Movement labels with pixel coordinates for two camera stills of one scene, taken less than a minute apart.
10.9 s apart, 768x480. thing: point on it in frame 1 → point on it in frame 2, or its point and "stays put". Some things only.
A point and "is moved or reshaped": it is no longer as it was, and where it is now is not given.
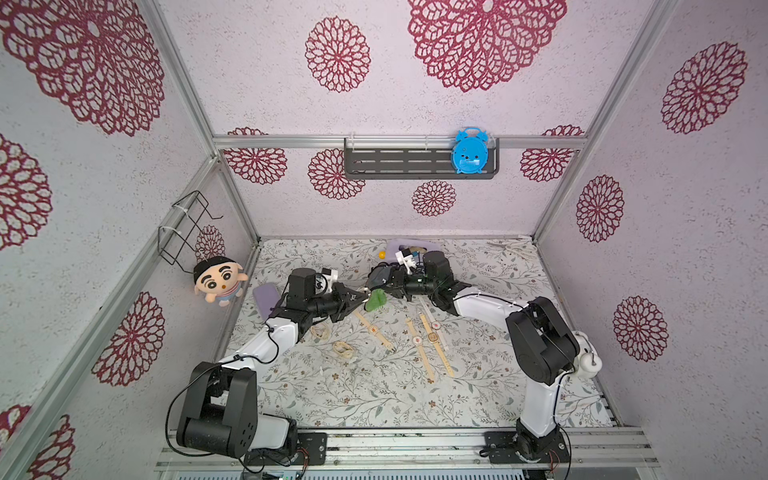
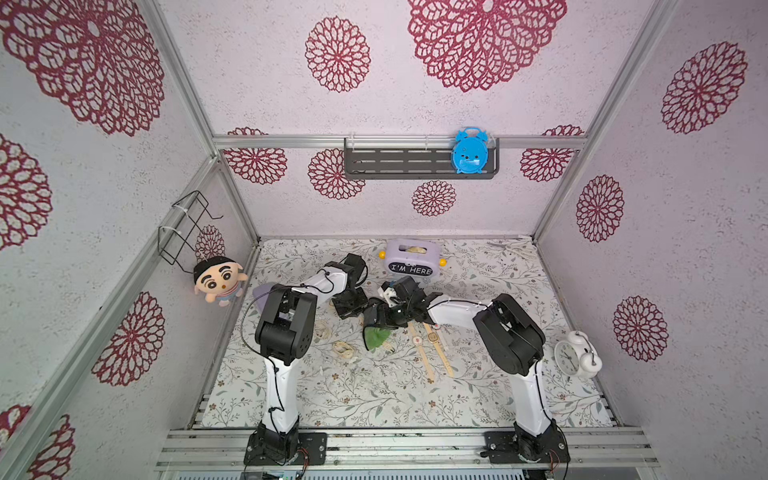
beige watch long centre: [417, 341] stays put
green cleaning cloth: [376, 300] is moved or reshaped
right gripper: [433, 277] → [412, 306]
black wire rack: [178, 240] stays put
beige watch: [327, 328] stays put
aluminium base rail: [587, 448] stays put
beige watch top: [343, 348] stays put
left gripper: [345, 301] → [344, 313]
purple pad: [266, 297] stays put
